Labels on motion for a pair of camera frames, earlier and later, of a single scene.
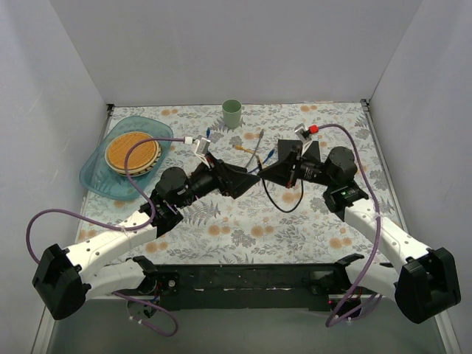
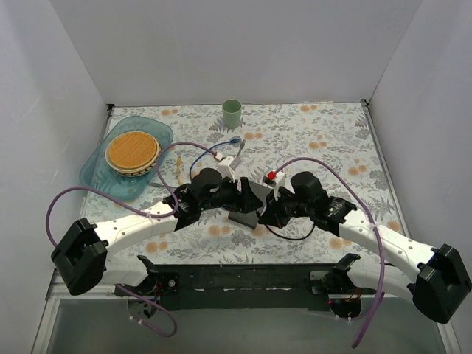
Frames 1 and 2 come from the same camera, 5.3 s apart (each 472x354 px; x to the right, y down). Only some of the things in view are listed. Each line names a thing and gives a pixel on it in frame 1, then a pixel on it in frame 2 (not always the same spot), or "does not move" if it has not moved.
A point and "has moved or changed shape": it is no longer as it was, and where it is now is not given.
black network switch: [286, 146] -> [251, 218]
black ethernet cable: [276, 204] has moved or changed shape
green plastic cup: [231, 110] does not move
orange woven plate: [143, 156] does not move
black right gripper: [291, 168] -> [275, 206]
